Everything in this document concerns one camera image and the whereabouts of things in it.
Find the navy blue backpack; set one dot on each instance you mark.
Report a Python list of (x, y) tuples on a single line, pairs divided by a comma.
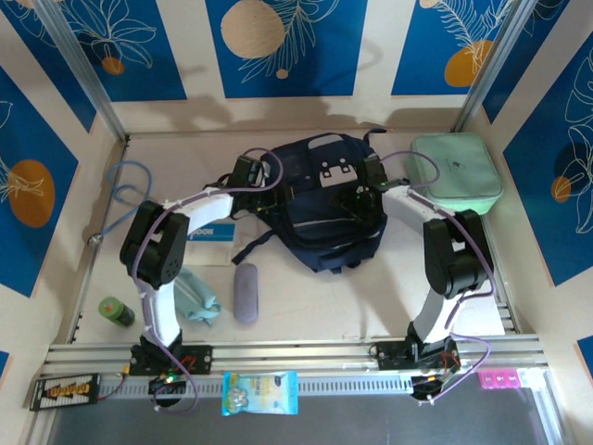
[(324, 232)]

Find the white blue box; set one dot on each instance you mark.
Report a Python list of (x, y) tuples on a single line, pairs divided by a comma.
[(210, 245)]

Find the light blue cloth pouch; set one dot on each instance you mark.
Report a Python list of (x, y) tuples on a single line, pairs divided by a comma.
[(199, 296)]

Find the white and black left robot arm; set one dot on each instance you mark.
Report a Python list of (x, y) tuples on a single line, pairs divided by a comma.
[(160, 250)]

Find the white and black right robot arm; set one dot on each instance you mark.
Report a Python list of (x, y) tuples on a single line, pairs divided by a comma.
[(451, 255)]

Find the purple glasses case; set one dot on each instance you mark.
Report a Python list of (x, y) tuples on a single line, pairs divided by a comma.
[(246, 292)]

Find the mint green zip case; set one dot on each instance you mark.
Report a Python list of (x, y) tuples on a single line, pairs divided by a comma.
[(451, 174)]

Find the small metal knob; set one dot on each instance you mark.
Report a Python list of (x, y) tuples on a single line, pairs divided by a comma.
[(95, 239)]

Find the green bottle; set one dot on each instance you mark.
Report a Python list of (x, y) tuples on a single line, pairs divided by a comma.
[(116, 311)]

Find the light blue snack packet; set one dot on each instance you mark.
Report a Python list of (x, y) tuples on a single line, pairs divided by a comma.
[(259, 393)]

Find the pink pill box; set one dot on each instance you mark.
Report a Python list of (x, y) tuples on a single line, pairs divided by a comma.
[(499, 378)]

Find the black power distribution board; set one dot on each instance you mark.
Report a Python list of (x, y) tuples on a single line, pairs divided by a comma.
[(65, 391)]

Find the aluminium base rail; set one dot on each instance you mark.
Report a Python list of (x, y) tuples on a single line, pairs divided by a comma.
[(324, 354)]

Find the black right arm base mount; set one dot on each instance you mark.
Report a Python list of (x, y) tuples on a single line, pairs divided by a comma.
[(394, 354)]

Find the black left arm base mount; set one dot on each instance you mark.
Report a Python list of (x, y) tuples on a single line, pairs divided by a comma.
[(199, 359)]

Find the aluminium frame post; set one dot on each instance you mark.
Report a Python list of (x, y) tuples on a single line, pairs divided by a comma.
[(491, 74), (88, 79)]

